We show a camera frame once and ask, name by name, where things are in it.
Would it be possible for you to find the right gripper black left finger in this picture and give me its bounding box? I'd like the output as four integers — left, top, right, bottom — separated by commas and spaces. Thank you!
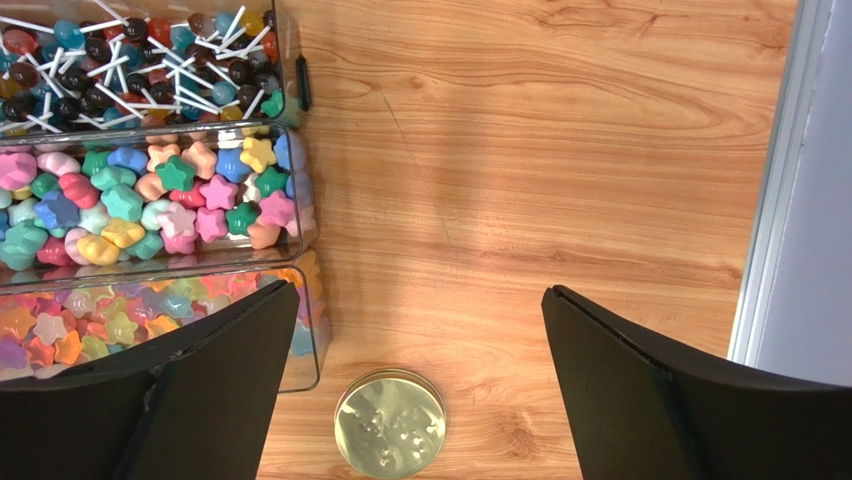
1, 281, 299, 479

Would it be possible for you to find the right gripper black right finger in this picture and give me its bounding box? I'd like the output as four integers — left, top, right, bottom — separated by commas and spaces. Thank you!
541, 286, 851, 479

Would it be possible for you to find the clear box of translucent candies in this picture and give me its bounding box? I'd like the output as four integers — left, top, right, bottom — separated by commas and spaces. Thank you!
1, 250, 332, 393

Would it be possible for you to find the clear box of star candies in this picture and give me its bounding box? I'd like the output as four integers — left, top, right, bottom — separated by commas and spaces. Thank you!
1, 121, 318, 293

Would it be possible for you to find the gold round tin lid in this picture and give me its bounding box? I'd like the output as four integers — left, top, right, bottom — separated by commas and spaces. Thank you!
334, 368, 447, 479

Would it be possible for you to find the clear box of lollipops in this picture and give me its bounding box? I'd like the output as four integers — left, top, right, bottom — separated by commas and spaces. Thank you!
1, 1, 313, 141

